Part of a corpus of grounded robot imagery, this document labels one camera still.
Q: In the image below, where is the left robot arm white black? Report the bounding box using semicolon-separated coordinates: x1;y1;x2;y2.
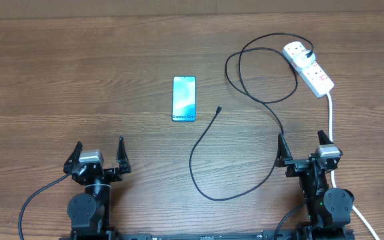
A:
63;137;131;240

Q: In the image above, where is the white charger plug adapter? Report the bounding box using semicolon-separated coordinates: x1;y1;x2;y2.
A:
293;51;316;69

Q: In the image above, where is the Galaxy S24+ smartphone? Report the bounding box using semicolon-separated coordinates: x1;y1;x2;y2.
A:
171;76;196;122

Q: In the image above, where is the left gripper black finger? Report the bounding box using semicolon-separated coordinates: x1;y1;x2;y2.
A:
63;141;83;173
116;136;131;174

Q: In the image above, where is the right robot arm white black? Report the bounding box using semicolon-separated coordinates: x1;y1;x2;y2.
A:
273;130;355;240

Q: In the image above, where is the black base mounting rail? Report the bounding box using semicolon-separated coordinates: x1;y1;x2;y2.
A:
58;229;355;240

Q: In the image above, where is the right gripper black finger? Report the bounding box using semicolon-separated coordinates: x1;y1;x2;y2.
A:
275;133;293;167
317;130;333;145

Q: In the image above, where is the white power strip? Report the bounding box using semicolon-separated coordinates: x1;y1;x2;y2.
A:
283;41;335;97

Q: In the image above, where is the white power strip cord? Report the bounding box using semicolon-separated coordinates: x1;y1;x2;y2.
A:
325;93;381;240

